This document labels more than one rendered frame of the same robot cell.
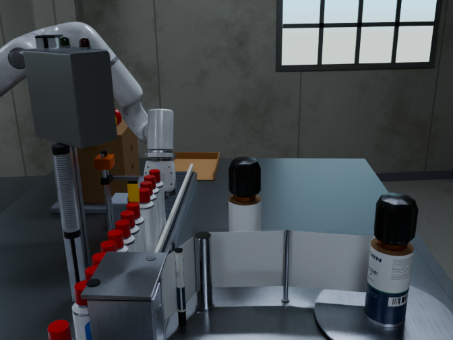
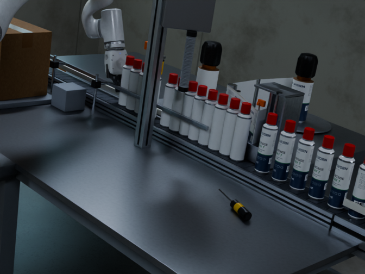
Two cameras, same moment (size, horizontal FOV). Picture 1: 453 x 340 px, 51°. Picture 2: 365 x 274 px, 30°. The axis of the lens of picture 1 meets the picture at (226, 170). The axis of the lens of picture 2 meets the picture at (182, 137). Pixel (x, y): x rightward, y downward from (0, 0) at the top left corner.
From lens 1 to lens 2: 218 cm
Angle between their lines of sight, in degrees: 47
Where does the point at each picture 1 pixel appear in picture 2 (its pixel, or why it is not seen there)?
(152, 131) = (115, 26)
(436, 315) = (310, 116)
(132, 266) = (276, 86)
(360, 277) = not seen: hidden behind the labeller
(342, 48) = not seen: outside the picture
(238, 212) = (212, 76)
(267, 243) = (250, 88)
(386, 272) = (306, 92)
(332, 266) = not seen: hidden behind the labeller
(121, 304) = (295, 98)
